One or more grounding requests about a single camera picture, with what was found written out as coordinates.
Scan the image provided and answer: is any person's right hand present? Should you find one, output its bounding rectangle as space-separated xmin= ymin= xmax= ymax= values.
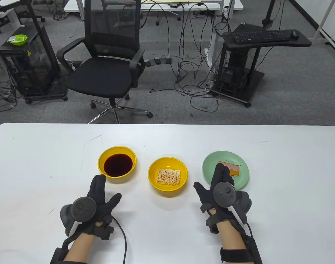
xmin=194 ymin=164 xmax=235 ymax=222

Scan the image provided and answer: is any person's left hand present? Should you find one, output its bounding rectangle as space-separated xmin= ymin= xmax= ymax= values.
xmin=77 ymin=175 xmax=122 ymax=235

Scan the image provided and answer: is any orange food piece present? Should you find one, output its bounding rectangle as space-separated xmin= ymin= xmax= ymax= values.
xmin=217 ymin=161 xmax=241 ymax=176

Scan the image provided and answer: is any dark soy sauce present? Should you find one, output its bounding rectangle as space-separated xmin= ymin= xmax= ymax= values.
xmin=104 ymin=154 xmax=133 ymax=177

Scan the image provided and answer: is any speckled rice cake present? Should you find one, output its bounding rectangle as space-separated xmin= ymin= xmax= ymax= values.
xmin=157 ymin=169 xmax=181 ymax=185

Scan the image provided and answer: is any black left forearm band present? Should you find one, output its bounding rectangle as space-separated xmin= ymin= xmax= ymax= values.
xmin=50 ymin=236 xmax=74 ymax=264

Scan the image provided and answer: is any person's right forearm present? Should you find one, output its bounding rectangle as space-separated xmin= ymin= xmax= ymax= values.
xmin=217 ymin=220 xmax=250 ymax=264

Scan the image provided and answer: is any black right forearm band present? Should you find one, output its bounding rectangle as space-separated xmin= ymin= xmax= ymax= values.
xmin=220 ymin=237 xmax=263 ymax=264

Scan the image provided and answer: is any black right hand controller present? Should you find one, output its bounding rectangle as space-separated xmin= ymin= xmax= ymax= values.
xmin=213 ymin=181 xmax=252 ymax=227

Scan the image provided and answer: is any black hand controller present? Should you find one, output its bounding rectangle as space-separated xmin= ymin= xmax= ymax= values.
xmin=213 ymin=181 xmax=252 ymax=227
xmin=60 ymin=197 xmax=97 ymax=237

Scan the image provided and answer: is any green plate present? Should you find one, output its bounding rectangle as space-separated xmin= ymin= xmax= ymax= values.
xmin=202 ymin=151 xmax=250 ymax=191

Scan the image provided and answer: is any black left hand controller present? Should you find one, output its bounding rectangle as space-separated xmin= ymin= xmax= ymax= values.
xmin=60 ymin=197 xmax=97 ymax=237

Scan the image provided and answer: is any yellow bowl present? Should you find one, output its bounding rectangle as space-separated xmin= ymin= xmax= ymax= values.
xmin=98 ymin=146 xmax=137 ymax=184
xmin=148 ymin=157 xmax=188 ymax=198

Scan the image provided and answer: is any black computer tower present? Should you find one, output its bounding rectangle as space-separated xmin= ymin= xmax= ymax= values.
xmin=0 ymin=26 xmax=60 ymax=95
xmin=218 ymin=47 xmax=253 ymax=92

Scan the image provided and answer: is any black rolling equipment stand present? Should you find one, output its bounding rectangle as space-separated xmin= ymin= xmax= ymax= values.
xmin=0 ymin=0 xmax=69 ymax=104

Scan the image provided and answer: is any black mesh office chair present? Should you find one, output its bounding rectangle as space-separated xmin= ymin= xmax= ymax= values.
xmin=56 ymin=0 xmax=153 ymax=124

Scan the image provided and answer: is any grey power strip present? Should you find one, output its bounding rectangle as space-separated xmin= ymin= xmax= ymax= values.
xmin=144 ymin=57 xmax=172 ymax=67

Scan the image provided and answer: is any black keyboard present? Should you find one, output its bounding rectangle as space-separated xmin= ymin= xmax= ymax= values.
xmin=233 ymin=30 xmax=291 ymax=44

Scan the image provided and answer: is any black rolling keyboard stand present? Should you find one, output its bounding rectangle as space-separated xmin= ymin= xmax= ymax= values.
xmin=210 ymin=23 xmax=312 ymax=108

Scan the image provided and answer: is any small green bowl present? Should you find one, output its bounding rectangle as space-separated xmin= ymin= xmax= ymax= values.
xmin=8 ymin=34 xmax=28 ymax=46

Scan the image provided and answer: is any white office desk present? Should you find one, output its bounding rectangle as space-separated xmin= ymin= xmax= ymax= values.
xmin=63 ymin=0 xmax=244 ymax=69

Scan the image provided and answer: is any white freestanding board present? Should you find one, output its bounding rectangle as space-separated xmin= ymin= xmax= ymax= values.
xmin=312 ymin=0 xmax=335 ymax=59

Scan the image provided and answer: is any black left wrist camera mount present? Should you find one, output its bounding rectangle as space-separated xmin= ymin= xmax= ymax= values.
xmin=95 ymin=221 xmax=114 ymax=240

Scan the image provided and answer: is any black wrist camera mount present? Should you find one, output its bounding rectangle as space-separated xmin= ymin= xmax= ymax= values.
xmin=206 ymin=212 xmax=232 ymax=235
xmin=95 ymin=221 xmax=114 ymax=240

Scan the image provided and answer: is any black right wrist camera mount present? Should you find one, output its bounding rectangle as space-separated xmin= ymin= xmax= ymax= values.
xmin=206 ymin=212 xmax=232 ymax=235

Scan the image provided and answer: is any black glove cable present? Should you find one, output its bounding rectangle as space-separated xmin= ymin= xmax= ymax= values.
xmin=110 ymin=215 xmax=128 ymax=264

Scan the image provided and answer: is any bundle of black floor cables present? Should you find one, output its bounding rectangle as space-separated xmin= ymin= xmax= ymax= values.
xmin=141 ymin=0 xmax=231 ymax=113

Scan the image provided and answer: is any tangle of black floor cables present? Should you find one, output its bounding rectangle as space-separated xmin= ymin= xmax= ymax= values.
xmin=0 ymin=81 xmax=18 ymax=112

